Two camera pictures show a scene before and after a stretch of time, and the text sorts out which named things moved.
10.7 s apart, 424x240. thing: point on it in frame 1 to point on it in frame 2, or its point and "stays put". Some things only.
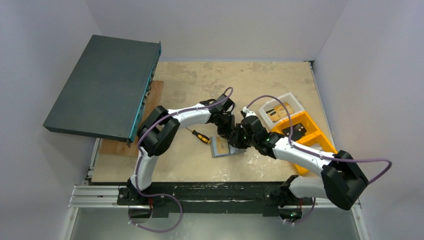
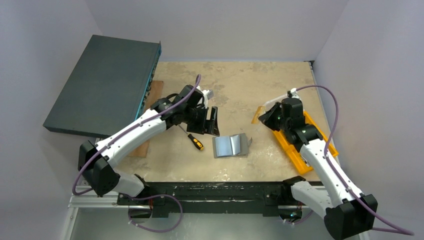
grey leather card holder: [220, 147] stays put
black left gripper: [226, 129] to [205, 120]
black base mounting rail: [265, 198] stays put
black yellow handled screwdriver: [202, 137] to [196, 142]
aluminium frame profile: [95, 196] stays put
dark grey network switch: [105, 95] stays put
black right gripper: [239, 139] to [274, 115]
